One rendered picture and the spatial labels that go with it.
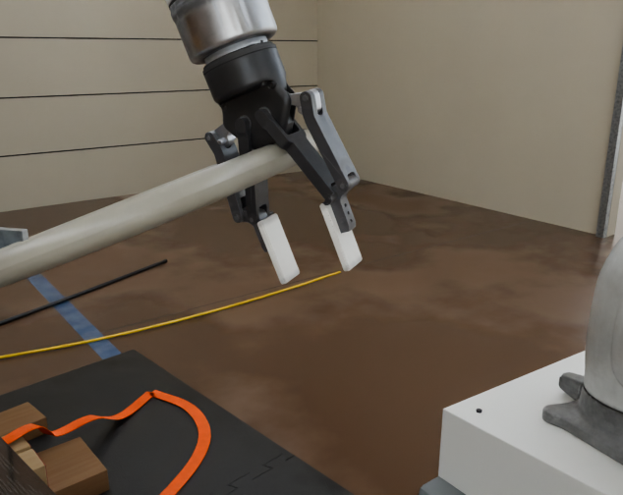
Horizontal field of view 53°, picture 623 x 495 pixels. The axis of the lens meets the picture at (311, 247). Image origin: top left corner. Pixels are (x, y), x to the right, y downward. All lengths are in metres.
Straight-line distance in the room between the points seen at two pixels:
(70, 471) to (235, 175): 1.79
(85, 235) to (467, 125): 5.61
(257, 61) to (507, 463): 0.58
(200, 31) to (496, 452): 0.61
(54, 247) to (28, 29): 5.71
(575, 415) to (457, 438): 0.15
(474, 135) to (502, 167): 0.42
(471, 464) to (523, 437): 0.09
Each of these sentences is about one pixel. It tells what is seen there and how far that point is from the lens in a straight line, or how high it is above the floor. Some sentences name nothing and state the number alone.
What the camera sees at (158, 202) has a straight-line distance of 0.54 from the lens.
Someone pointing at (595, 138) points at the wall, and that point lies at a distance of 5.35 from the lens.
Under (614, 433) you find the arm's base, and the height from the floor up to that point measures 0.94.
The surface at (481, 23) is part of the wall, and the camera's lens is 5.97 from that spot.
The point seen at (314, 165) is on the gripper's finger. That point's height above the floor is 1.28.
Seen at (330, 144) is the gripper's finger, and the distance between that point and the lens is 0.58.
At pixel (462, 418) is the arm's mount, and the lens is 0.90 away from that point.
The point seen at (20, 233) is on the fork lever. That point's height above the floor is 1.14.
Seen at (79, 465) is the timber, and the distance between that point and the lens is 2.29.
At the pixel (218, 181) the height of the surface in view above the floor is 1.27.
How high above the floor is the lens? 1.38
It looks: 17 degrees down
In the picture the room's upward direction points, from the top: straight up
